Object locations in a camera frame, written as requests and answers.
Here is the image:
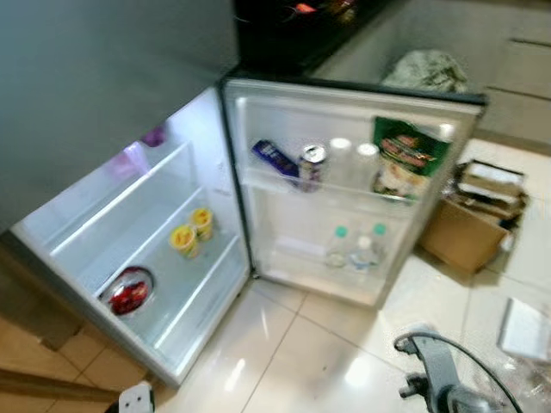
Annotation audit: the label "white lined fridge door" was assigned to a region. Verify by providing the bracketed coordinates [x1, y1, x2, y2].
[222, 76, 488, 309]

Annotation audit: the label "glass fridge shelf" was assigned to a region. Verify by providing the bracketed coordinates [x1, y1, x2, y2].
[17, 142, 195, 259]
[52, 185, 242, 298]

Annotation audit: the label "dark grey fridge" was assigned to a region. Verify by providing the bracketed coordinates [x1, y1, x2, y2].
[0, 0, 252, 388]

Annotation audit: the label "cardboard box white label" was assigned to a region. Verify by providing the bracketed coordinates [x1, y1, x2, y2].
[455, 161, 526, 207]

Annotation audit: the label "large open cardboard box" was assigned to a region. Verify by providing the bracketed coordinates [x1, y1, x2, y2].
[419, 159, 528, 276]

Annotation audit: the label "white flat panel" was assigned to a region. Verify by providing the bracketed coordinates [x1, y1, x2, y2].
[498, 297, 551, 362]

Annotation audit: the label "green white snack bag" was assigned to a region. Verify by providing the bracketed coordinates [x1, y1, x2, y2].
[372, 116, 451, 200]

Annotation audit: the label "grey kitchen cabinets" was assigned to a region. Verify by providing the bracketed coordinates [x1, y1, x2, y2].
[314, 0, 551, 149]

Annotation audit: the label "clear plastic bag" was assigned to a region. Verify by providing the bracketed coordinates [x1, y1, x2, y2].
[478, 353, 551, 413]

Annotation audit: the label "grey green crumpled sack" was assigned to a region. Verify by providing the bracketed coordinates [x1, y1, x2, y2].
[381, 49, 470, 94]

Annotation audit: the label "small white milky bottle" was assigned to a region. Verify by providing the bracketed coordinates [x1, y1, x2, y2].
[355, 142, 381, 190]
[327, 136, 354, 186]

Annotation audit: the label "clear bottle white cap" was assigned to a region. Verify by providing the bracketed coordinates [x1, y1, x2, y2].
[349, 234, 373, 273]

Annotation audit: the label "purple soda can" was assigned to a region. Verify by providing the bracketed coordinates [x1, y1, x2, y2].
[297, 144, 328, 192]

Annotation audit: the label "purple chocolate bar pack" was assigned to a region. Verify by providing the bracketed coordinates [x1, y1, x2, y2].
[252, 139, 300, 179]

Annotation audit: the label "black kitchen countertop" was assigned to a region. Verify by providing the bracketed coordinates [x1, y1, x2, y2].
[234, 0, 406, 77]

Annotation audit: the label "small purple container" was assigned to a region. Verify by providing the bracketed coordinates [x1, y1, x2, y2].
[142, 126, 167, 147]

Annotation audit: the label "translucent purple container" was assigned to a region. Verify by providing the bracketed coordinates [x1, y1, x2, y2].
[108, 142, 149, 180]

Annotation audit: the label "steel bowl red fruit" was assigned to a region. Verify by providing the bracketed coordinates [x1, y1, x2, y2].
[99, 265, 156, 317]

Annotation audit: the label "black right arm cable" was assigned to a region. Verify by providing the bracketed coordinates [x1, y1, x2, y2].
[393, 331, 526, 413]

